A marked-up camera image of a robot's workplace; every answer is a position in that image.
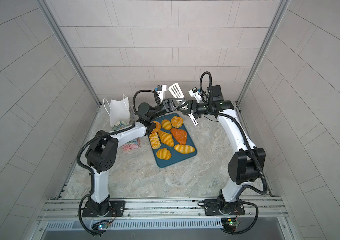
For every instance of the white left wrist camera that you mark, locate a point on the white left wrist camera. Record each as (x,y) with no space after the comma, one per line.
(161,91)

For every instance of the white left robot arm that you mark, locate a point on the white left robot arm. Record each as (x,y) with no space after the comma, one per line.
(102,150)

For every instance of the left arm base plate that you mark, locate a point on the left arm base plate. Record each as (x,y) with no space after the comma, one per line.
(107,209)

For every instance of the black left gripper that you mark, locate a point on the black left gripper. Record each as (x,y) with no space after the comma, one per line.
(167,107)

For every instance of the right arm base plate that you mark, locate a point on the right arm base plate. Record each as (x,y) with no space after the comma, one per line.
(218,207)

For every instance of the shell shaped fake bun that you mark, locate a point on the shell shaped fake bun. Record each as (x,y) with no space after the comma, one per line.
(163,154)

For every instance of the aluminium corner post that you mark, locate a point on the aluminium corner post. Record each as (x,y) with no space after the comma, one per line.
(262,51)
(66,47)

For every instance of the ridged fake bread loaf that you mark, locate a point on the ridged fake bread loaf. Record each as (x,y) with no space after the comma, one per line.
(155,141)

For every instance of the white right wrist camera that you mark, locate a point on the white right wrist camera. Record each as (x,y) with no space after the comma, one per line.
(195,93)

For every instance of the left green circuit board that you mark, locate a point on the left green circuit board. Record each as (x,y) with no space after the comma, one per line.
(100,226)

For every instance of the floral paper bag white handles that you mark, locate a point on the floral paper bag white handles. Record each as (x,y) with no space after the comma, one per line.
(120,113)

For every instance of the aluminium corner post left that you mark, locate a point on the aluminium corner post left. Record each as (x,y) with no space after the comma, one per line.
(66,47)

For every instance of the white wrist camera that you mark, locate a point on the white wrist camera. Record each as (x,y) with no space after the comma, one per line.
(195,93)
(161,91)

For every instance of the long fake croissant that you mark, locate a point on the long fake croissant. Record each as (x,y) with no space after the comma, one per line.
(166,138)

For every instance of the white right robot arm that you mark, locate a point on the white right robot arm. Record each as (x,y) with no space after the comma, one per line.
(246,166)

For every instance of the round knotted fake bun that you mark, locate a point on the round knotted fake bun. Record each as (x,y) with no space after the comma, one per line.
(176,122)

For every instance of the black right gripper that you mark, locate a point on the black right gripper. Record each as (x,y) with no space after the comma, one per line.
(195,107)

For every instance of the right green circuit board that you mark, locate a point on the right green circuit board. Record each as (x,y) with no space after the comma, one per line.
(230,225)

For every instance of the reddish brown fake croissant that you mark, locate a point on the reddish brown fake croissant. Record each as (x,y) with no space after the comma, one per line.
(179,135)

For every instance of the fake ring donut bread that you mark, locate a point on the fake ring donut bread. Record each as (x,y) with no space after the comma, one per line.
(157,128)

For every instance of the dark teal plastic tray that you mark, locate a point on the dark teal plastic tray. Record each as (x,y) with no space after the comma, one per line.
(175,156)

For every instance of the green circuit board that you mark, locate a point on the green circuit board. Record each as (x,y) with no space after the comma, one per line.
(100,226)
(230,225)

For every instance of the twisted fake bread roll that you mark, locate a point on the twisted fake bread roll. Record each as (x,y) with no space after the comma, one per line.
(184,149)

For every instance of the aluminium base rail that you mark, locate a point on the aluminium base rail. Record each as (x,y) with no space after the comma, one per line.
(158,213)

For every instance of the small striped fake bun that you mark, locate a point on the small striped fake bun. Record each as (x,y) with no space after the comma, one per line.
(166,124)

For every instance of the aluminium corner post right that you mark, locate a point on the aluminium corner post right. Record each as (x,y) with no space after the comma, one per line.
(262,51)

